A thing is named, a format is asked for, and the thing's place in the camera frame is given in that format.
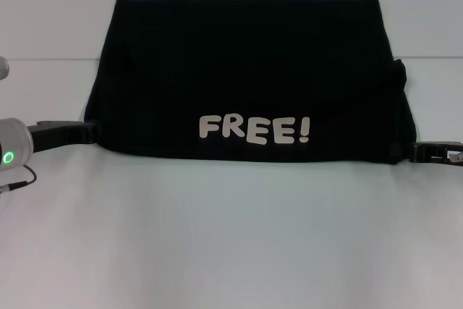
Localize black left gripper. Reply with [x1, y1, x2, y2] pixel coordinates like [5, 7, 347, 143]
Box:
[25, 119, 99, 153]

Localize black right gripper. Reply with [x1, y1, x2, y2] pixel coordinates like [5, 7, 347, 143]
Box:
[389, 139, 463, 166]

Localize black t-shirt with white print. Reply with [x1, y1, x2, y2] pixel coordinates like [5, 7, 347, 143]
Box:
[83, 0, 422, 162]

